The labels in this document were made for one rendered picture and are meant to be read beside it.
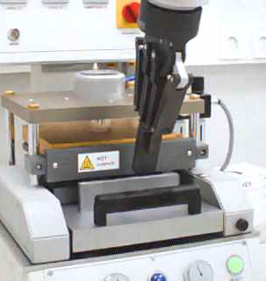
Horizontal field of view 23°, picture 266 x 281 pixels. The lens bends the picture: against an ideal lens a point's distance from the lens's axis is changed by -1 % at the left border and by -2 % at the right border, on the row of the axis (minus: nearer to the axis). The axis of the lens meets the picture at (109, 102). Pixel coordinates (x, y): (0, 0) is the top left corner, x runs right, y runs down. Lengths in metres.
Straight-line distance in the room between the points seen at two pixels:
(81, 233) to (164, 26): 0.28
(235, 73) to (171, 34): 0.96
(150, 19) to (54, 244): 0.30
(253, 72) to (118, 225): 0.97
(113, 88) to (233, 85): 0.77
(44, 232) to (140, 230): 0.13
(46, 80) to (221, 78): 0.65
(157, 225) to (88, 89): 0.24
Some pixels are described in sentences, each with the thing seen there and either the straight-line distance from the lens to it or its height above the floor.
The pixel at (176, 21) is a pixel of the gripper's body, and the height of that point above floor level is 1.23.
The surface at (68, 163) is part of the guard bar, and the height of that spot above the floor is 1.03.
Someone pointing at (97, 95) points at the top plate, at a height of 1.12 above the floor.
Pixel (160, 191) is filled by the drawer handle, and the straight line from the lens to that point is 0.88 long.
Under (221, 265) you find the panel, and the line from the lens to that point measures 0.94.
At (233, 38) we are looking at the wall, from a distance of 1.65.
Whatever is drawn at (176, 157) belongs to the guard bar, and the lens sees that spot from 0.98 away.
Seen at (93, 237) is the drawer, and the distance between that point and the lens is 0.85.
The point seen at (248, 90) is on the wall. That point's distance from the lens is 1.75.
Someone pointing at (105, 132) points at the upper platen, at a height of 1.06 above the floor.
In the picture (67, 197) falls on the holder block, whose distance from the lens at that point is 0.95.
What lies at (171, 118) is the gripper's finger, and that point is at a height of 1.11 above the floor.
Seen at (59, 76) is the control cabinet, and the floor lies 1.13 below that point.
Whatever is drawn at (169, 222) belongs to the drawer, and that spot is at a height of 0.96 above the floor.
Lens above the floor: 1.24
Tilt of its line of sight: 8 degrees down
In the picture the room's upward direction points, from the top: straight up
